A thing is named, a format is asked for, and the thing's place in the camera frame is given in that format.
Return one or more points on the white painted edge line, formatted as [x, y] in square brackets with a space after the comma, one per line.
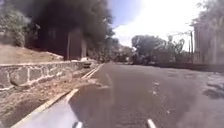
[92, 71]

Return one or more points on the group of green trees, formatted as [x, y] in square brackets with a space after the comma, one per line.
[146, 45]

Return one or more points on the concrete pillar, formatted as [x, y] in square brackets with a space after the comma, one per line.
[75, 46]

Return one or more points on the grey asphalt road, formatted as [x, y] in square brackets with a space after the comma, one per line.
[133, 100]

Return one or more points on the row of dark trees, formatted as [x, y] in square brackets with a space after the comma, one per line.
[66, 13]

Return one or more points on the robot's own part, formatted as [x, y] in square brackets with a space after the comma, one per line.
[151, 124]
[79, 125]

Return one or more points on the pole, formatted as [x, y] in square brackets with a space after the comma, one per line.
[191, 46]

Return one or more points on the dry grass bank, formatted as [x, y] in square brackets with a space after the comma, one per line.
[23, 55]

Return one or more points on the pale building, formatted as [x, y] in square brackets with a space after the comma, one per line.
[208, 43]

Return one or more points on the grey stone wall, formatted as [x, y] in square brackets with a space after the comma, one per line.
[30, 73]

